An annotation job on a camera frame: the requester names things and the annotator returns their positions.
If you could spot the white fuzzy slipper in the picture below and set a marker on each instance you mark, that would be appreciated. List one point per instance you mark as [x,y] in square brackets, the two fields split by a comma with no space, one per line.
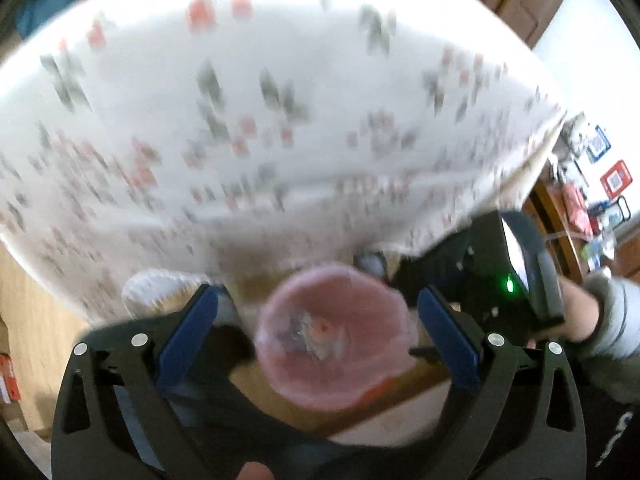
[150,290]

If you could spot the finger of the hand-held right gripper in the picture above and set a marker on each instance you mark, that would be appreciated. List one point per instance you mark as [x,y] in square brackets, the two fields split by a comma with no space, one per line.
[442,270]

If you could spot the blue grey footwear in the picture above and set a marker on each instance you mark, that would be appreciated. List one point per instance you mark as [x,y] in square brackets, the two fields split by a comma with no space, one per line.
[372,263]

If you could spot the red framed card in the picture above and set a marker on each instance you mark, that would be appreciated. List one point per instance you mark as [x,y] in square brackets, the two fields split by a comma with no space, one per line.
[617,180]

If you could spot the person's left hand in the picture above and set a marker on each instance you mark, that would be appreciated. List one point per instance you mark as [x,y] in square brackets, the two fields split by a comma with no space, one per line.
[255,473]

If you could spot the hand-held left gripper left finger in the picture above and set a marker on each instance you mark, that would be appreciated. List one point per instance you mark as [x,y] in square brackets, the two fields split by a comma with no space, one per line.
[190,332]

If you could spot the person's black printed jacket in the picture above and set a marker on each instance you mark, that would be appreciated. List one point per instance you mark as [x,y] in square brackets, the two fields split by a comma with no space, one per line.
[620,440]

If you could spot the floral tablecloth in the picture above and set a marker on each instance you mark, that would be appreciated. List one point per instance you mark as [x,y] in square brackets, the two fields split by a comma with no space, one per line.
[300,60]

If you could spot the blue framed card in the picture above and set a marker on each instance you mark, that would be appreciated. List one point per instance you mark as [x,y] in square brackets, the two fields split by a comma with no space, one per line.
[598,142]

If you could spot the pink red bag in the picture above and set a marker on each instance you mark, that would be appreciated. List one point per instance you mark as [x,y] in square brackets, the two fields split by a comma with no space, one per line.
[575,207]

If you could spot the black framed card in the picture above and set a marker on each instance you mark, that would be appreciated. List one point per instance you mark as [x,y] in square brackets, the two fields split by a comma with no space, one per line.
[622,210]

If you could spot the person's right hand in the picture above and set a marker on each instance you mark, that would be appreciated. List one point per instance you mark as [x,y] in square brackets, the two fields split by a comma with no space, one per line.
[580,312]

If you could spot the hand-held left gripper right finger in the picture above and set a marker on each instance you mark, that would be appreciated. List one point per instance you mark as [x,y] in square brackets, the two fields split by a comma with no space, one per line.
[450,342]

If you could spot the wooden nightstand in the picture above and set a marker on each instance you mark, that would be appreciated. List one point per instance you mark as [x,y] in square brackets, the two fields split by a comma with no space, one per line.
[545,215]

